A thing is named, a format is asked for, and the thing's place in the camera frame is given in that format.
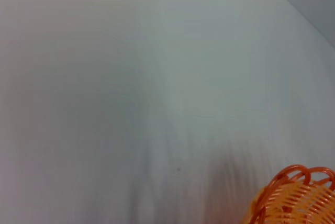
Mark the orange plastic woven basket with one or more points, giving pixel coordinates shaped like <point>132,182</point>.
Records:
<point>301,203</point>

